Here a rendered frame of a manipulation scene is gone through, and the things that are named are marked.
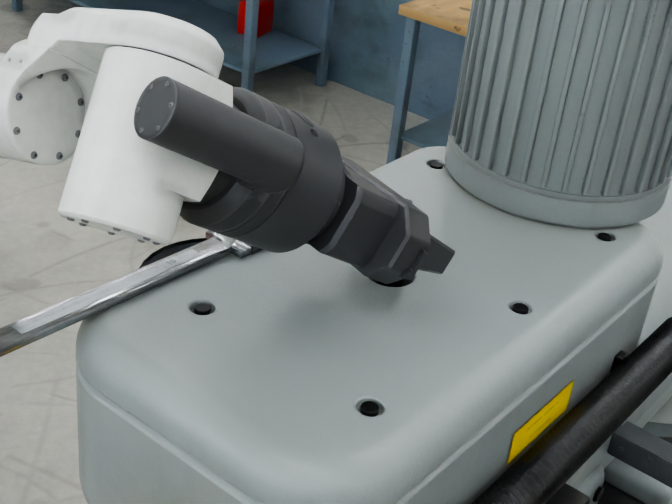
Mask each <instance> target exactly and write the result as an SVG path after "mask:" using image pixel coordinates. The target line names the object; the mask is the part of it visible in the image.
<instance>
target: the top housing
mask: <svg viewBox="0 0 672 504"><path fill-rule="evenodd" d="M445 153H446V147H444V146H435V147H426V148H421V149H419V150H416V151H414V152H412V153H410V154H408V155H405V156H403V157H401V158H399V159H397V160H395V161H393V162H390V163H388V164H386V165H384V166H382V167H380V168H378V169H375V170H373V171H371V172H369V173H371V174H372V175H373V176H375V177H376V178H377V179H379V180H380V181H382V182H383V183H384V184H386V185H387V186H388V187H390V188H391V189H393V190H394V191H395V192H397V193H398V194H400V195H401V196H402V197H404V198H406V199H409V200H412V202H413V205H415V206H416V207H417V208H419V209H420V210H422V211H423V212H424V213H426V214H427V215H428V217H429V229H430V234H431V235H433V236H434V237H436V238H437V239H439V240H440V241H442V242H443V243H445V244H446V245H448V246H449V247H450V248H452V249H453V250H454V251H455V254H454V256H453V258H452V259H451V261H450V263H449V264H448V266H447V267H446V269H445V271H444V272H443V274H436V273H431V272H426V271H421V270H418V271H417V272H416V274H415V275H414V277H413V279H412V280H411V281H409V280H406V279H403V282H402V287H388V286H383V285H380V284H377V283H375V282H374V281H375V280H374V279H371V278H368V277H366V276H364V275H363V274H362V273H360V272H359V271H358V270H357V269H356V268H355V267H353V266H352V265H351V264H349V263H346V262H343V261H341V260H338V259H335V258H333V257H330V256H327V255H325V254H322V253H320V252H318V251H317V250H316V249H315V248H313V247H312V246H311V245H310V244H304V245H302V246H301V247H299V248H297V249H295V250H292V251H289V252H284V253H274V252H270V251H267V250H264V249H263V250H261V251H259V252H257V253H254V254H250V255H247V256H245V257H243V258H239V257H237V256H235V255H234V254H232V253H230V254H229V255H227V256H224V257H222V258H220V259H218V260H215V261H213V262H211V263H209V264H207V265H204V266H202V267H200V268H198V269H195V270H193V271H191V272H189V273H186V274H184V275H182V276H180V277H178V278H175V279H173V280H171V281H169V282H166V283H164V284H162V285H160V286H158V287H155V288H153V289H151V290H149V291H146V292H144V293H142V294H140V295H138V296H135V297H133V298H131V299H129V300H126V301H124V302H122V303H120V304H117V305H115V306H113V307H111V308H109V309H106V310H104V311H102V312H100V313H97V314H95V315H93V316H91V317H89V318H86V319H84V320H83V321H82V322H81V324H80V327H79V330H78V333H77V338H76V384H77V416H78V448H79V479H80V483H81V486H82V490H83V494H84V497H85V499H86V501H87V502H88V504H471V503H472V502H474V501H475V500H476V499H477V498H478V497H479V496H480V495H481V494H482V493H484V491H485V490H486V489H487V488H489V487H490V485H491V484H493V483H494V482H495V481H496V480H497V479H498V478H499V477H500V476H502V474H503V473H504V472H506V471H507V470H508V468H510V467H511V466H512V465H513V464H514V463H515V462H516V461H517V460H518V459H519V458H520V457H521V456H522V455H524V454H525V452H527V451H528V450H529V449H530V448H531V447H532V446H533V445H534V444H535V443H536V442H537V441H538V440H540V439H541V437H542V436H544V435H545V434H546V433H547V432H548V431H549V430H550V429H551V428H552V427H553V426H554V425H556V423H557V422H559V421H560V420H561V418H563V417H564V416H565V415H566V414H567V413H568V412H569V411H570V410H571V409H572V408H573V407H575V405H576V404H578V403H579V402H580V401H581V400H582V399H583V398H584V397H585V396H586V395H587V394H588V393H589V392H590V391H592V389H593V388H595V387H596V386H597V385H598V384H599V383H600V382H601V381H602V380H603V379H604V378H605V377H606V376H607V375H609V373H610V370H611V367H612V364H613V360H614V357H615V355H616V354H617V353H618V352H620V351H621V350H623V351H625V352H627V353H628V354H631V353H632V352H633V351H634V350H635V349H636V348H637V346H638V343H639V339H640V336H641V333H642V330H643V326H644V323H645V320H646V317H647V313H648V310H649V307H650V304H651V300H652V297H653V294H654V291H655V287H656V284H657V280H658V275H659V274H660V271H661V268H662V263H663V252H662V248H661V245H660V243H659V241H658V239H657V238H656V237H655V235H654V234H653V233H652V232H651V231H650V230H649V229H648V228H647V227H645V226H644V225H642V224H641V223H639V222H637V223H634V224H631V225H627V226H622V227H616V228H604V229H583V228H571V227H562V226H556V225H550V224H545V223H540V222H536V221H532V220H528V219H525V218H522V217H518V216H516V215H513V214H510V213H507V212H505V211H502V210H500V209H497V208H495V207H493V206H491V205H489V204H487V203H485V202H483V201H481V200H480V199H478V198H476V197H475V196H473V195H472V194H471V193H469V192H468V191H466V190H465V189H464V188H463V187H462V186H461V185H460V184H459V183H458V182H457V181H456V180H455V179H454V178H453V176H452V175H451V174H450V172H449V170H448V169H447V166H446V163H445Z"/></svg>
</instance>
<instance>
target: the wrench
mask: <svg viewBox="0 0 672 504"><path fill-rule="evenodd" d="M205 237H206V239H207V240H205V241H203V242H200V243H198V244H196V245H193V246H191V247H189V248H186V249H184V250H182V251H179V252H177V253H175V254H172V255H170V256H168V257H165V258H163V259H161V260H158V261H156V262H154V263H151V264H149V265H147V266H144V267H142V268H140V269H137V270H135V271H133V272H130V273H128V274H126V275H123V276H121V277H119V278H116V279H114V280H112V281H109V282H107V283H104V284H102V285H100V286H97V287H95V288H93V289H90V290H88V291H86V292H83V293H81V294H79V295H76V296H74V297H72V298H69V299H67V300H65V301H62V302H60V303H58V304H55V305H53V306H51V307H48V308H46V309H44V310H41V311H39V312H37V313H34V314H32V315H30V316H27V317H25V318H23V319H20V320H18V321H16V322H13V323H11V324H8V325H6V326H4V327H1V328H0V357H2V356H4V355H6V354H8V353H11V352H13V351H15V350H17V349H20V348H22V347H24V346H26V345H28V344H31V343H33V342H35V341H37V340H40V339H42V338H44V337H46V336H48V335H51V334H53V333H55V332H57V331H60V330H62V329H64V328H66V327H68V326H71V325H73V324H75V323H77V322H80V321H82V320H84V319H86V318H89V317H91V316H93V315H95V314H97V313H100V312H102V311H104V310H106V309H109V308H111V307H113V306H115V305H117V304H120V303H122V302H124V301H126V300H129V299H131V298H133V297H135V296H138V295H140V294H142V293H144V292H146V291H149V290H151V289H153V288H155V287H158V286H160V285H162V284H164V283H166V282H169V281H171V280H173V279H175V278H178V277H180V276H182V275H184V274H186V273H189V272H191V271H193V270H195V269H198V268H200V267H202V266H204V265H207V264H209V263H211V262H213V261H215V260H218V259H220V258H222V257H224V256H227V255H229V254H230V253H232V254H234V255H235V256H237V257H239V258H243V257H245V256H247V255H250V254H254V253H257V252H259V251H261V250H263V249H261V248H258V247H255V246H252V245H250V244H247V243H244V242H241V241H238V240H236V241H235V243H233V245H232V246H231V247H230V246H227V245H225V244H224V243H223V242H222V241H223V239H224V235H221V234H218V233H216V232H213V231H210V230H208V231H206V233H205Z"/></svg>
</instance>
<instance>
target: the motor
mask: <svg viewBox="0 0 672 504"><path fill-rule="evenodd" d="M445 163H446V166H447V169H448V170H449V172H450V174H451V175H452V176H453V178H454V179H455V180H456V181H457V182H458V183H459V184H460V185H461V186H462V187H463V188H464V189H465V190H466V191H468V192H469V193H471V194H472V195H473V196H475V197H476V198H478V199H480V200H481V201H483V202H485V203H487V204H489V205H491V206H493V207H495V208H497V209H500V210H502V211H505V212H507V213H510V214H513V215H516V216H518V217H522V218H525V219H528V220H532V221H536V222H540V223H545V224H550V225H556V226H562V227H571V228H583V229H604V228H616V227H622V226H627V225H631V224H634V223H637V222H640V221H642V220H645V219H647V218H649V217H651V216H652V215H654V214H656V213H657V212H658V211H659V210H660V209H661V208H662V206H663V204H664V202H665V199H666V196H667V192H668V189H669V186H670V182H671V179H672V0H472V5H471V11H470V17H469V23H468V28H467V34H466V40H465V46H464V52H463V57H462V63H461V69H460V75H459V81H458V86H457V92H456V98H455V104H454V110H453V115H452V121H451V128H450V131H449V136H448V142H447V147H446V153H445Z"/></svg>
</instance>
